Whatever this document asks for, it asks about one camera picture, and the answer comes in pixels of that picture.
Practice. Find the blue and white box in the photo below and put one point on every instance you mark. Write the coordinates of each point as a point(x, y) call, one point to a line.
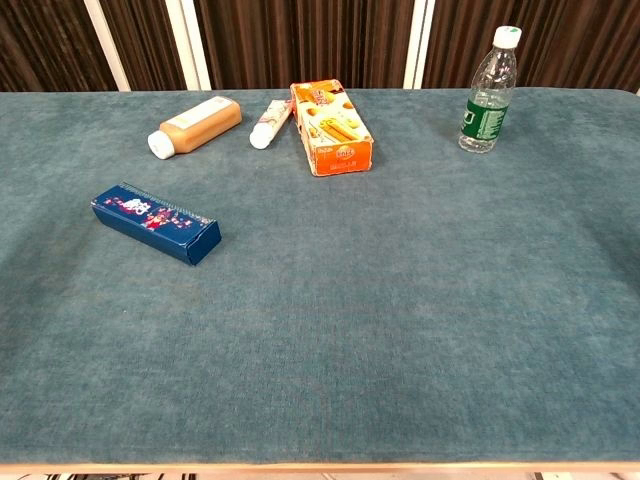
point(150, 225)

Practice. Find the teal table cloth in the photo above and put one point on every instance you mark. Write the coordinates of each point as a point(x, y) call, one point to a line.
point(350, 310)

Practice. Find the orange biscuit box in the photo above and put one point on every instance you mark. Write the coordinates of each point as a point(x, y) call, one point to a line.
point(332, 130)

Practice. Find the white toothpaste tube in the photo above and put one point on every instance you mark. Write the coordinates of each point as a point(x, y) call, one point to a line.
point(270, 122)

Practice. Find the brown bottle with white cap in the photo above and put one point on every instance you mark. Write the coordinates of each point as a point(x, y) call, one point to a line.
point(200, 125)

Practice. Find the dark brown pleated curtain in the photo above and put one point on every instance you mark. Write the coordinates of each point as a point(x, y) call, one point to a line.
point(310, 40)

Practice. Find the clear water bottle green label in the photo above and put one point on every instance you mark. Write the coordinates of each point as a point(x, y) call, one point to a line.
point(487, 110)

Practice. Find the white aluminium frame post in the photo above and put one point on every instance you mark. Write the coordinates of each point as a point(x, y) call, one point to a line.
point(419, 45)
point(107, 47)
point(189, 47)

